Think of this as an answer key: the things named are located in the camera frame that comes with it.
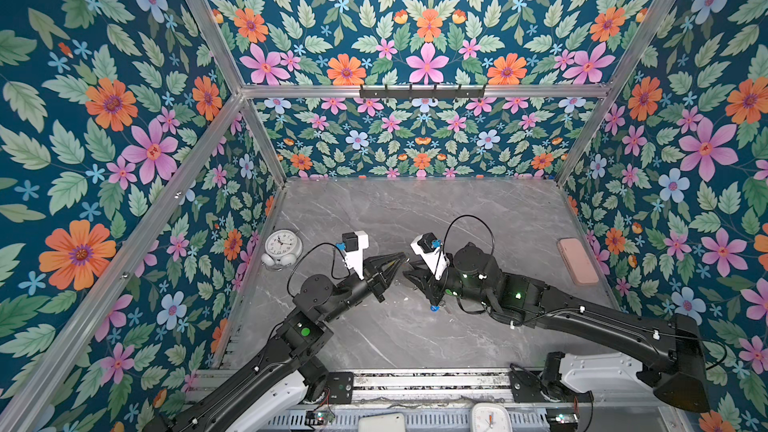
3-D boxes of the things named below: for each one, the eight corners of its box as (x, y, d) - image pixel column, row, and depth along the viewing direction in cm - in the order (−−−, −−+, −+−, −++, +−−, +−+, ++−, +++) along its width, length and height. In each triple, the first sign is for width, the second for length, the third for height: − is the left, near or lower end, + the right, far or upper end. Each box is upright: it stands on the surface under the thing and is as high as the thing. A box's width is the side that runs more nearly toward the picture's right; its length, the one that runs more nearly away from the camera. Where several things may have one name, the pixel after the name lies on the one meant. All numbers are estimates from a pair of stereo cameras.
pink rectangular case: (572, 286, 93) (577, 282, 91) (556, 243, 104) (559, 238, 101) (596, 286, 93) (601, 282, 91) (577, 243, 104) (581, 238, 101)
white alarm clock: (263, 269, 97) (257, 262, 93) (274, 237, 105) (269, 229, 101) (297, 269, 97) (292, 262, 93) (305, 237, 105) (301, 229, 101)
